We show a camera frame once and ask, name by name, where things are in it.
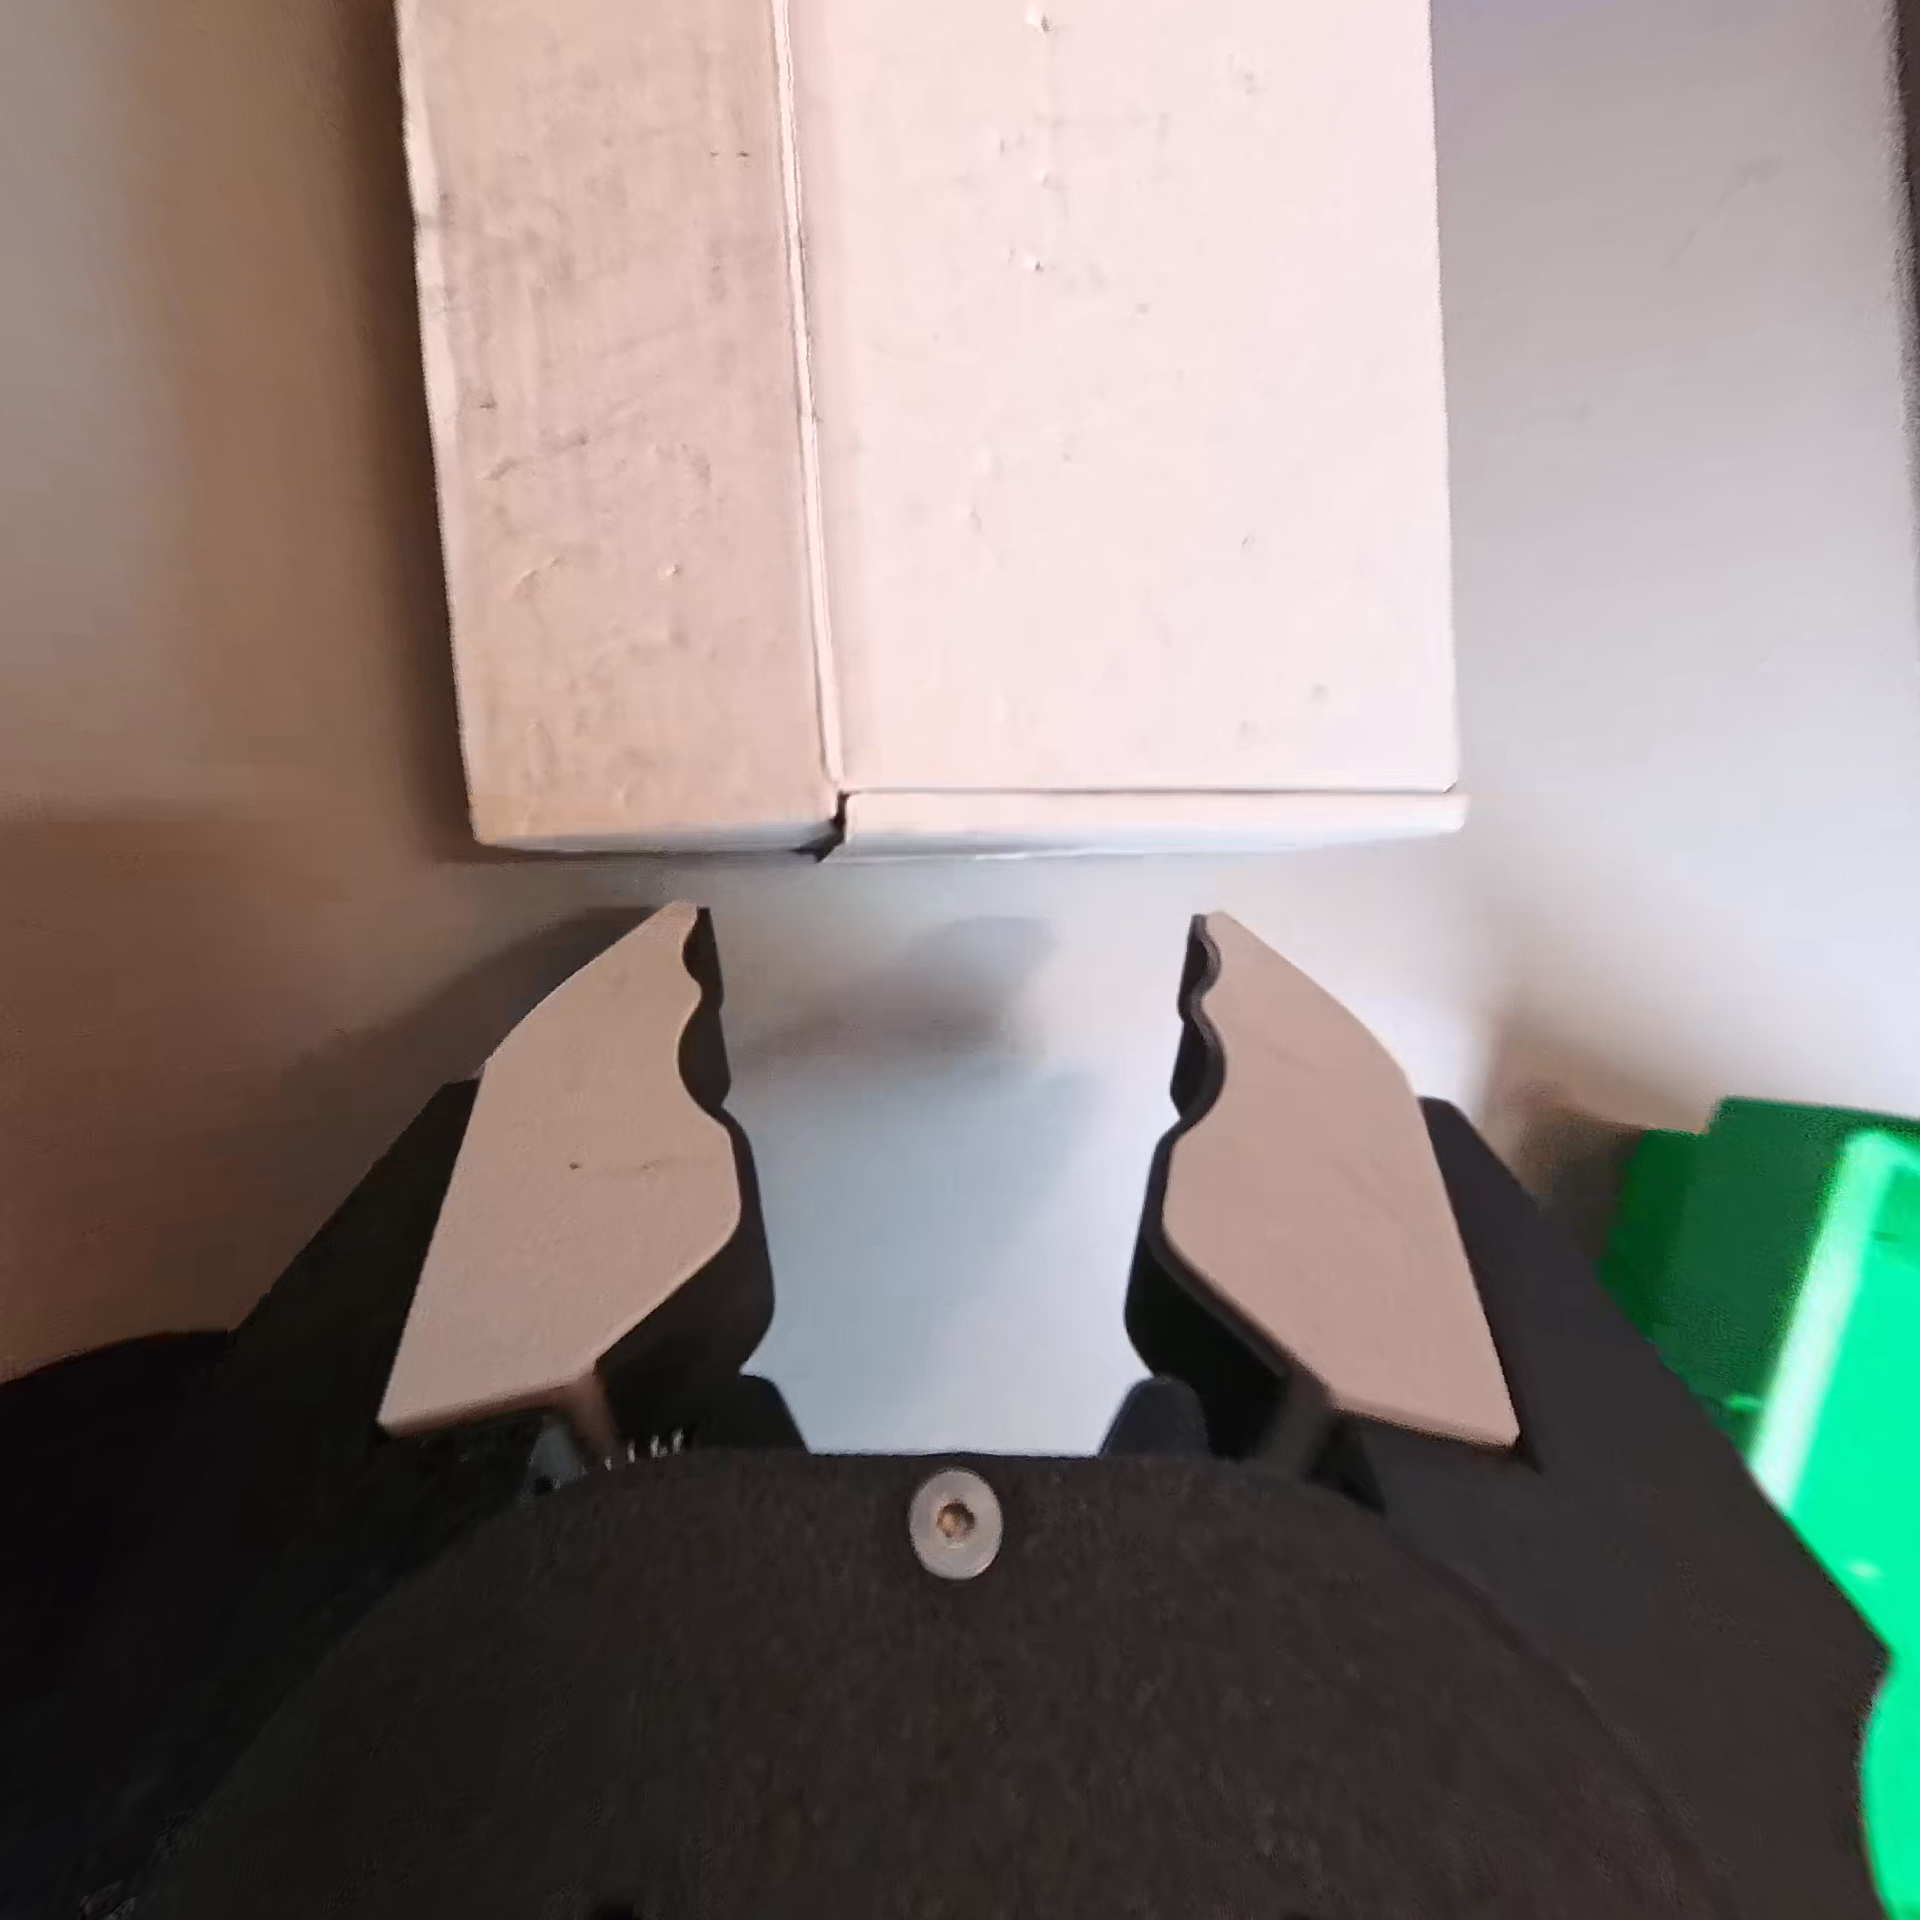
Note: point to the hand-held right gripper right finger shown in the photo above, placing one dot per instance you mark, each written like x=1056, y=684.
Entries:
x=1319, y=1215

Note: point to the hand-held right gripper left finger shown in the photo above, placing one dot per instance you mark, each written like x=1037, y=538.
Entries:
x=585, y=1201

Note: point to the green plastic bin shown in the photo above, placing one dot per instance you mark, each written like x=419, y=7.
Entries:
x=1799, y=1276

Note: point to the dark cloth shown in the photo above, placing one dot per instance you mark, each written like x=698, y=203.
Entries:
x=75, y=1500

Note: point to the white cardboard box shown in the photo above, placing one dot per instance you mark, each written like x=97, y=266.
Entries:
x=1049, y=450

